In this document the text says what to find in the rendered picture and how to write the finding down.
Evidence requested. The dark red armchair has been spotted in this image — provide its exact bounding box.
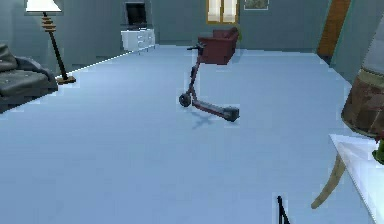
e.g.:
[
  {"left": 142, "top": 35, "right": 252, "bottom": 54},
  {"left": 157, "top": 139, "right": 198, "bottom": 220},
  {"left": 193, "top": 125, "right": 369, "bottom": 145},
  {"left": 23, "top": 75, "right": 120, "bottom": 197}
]
[{"left": 197, "top": 27, "right": 240, "bottom": 66}]

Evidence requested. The red and grey kick scooter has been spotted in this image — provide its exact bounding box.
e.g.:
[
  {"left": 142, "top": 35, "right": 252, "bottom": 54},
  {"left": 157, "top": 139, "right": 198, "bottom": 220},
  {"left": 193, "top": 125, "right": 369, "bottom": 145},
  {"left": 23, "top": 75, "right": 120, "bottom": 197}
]
[{"left": 178, "top": 42, "right": 241, "bottom": 123}]

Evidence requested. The white chest of drawers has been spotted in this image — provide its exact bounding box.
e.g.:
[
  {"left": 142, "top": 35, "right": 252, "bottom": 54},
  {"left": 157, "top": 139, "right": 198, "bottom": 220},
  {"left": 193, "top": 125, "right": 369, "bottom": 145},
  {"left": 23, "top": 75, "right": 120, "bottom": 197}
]
[{"left": 120, "top": 28, "right": 156, "bottom": 53}]

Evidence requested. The yellow framed window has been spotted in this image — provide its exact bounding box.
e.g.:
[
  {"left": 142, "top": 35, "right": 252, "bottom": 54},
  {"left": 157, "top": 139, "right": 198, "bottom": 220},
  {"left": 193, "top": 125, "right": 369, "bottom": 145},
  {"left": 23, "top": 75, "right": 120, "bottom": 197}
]
[{"left": 206, "top": 0, "right": 240, "bottom": 25}]

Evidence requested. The black television set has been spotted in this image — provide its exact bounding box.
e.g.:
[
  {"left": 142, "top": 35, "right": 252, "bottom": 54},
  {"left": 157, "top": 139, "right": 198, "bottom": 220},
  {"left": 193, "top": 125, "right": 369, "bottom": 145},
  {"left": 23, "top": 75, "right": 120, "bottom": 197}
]
[{"left": 124, "top": 1, "right": 148, "bottom": 28}]

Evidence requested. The thin black stand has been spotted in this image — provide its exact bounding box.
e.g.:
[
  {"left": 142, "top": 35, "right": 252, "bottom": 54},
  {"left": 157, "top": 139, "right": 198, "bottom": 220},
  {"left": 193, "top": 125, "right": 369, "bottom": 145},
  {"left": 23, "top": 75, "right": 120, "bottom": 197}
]
[{"left": 276, "top": 195, "right": 291, "bottom": 224}]

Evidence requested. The floor lamp with white shade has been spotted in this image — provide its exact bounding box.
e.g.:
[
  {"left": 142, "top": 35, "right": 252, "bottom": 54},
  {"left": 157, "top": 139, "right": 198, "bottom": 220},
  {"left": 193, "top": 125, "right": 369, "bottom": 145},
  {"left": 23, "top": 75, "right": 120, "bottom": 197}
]
[{"left": 25, "top": 0, "right": 77, "bottom": 86}]

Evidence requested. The orange wooden room door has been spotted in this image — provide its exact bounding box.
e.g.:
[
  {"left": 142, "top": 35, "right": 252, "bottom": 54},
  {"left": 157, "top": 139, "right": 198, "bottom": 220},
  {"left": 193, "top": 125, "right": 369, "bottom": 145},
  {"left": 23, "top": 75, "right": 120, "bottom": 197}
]
[{"left": 316, "top": 0, "right": 352, "bottom": 58}]

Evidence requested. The dark grey sofa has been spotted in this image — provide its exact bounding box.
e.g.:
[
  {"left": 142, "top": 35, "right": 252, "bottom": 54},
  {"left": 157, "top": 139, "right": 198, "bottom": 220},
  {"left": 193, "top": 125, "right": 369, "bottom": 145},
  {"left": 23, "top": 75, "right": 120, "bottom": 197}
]
[{"left": 0, "top": 43, "right": 59, "bottom": 114}]

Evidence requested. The white table with tan legs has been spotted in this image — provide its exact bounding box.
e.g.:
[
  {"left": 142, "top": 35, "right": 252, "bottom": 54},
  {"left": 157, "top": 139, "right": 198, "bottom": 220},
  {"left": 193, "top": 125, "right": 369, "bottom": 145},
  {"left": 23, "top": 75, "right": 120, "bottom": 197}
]
[{"left": 310, "top": 133, "right": 384, "bottom": 224}]

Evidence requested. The green and red plant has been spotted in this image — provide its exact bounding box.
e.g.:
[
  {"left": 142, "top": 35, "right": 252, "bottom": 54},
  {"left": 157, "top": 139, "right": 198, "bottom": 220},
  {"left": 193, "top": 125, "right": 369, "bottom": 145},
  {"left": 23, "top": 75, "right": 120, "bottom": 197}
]
[{"left": 372, "top": 132, "right": 384, "bottom": 166}]

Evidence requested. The white framed wall picture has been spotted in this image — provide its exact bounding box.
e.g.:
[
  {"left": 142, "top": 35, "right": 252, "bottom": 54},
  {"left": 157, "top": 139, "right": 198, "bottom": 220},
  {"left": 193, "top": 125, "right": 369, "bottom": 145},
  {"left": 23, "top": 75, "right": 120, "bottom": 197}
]
[{"left": 243, "top": 0, "right": 270, "bottom": 11}]

